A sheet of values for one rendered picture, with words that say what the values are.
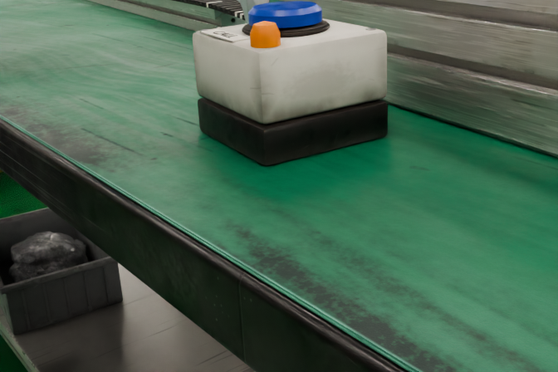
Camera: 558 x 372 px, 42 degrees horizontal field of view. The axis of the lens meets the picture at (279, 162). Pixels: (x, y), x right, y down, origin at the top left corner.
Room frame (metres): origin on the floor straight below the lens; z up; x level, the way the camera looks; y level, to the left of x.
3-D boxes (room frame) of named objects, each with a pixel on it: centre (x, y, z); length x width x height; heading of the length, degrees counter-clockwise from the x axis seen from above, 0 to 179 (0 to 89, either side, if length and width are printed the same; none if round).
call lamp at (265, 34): (0.36, 0.00, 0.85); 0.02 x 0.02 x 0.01
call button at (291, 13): (0.40, -0.01, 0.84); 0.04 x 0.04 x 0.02
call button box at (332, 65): (0.40, -0.02, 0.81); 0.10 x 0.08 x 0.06; 120
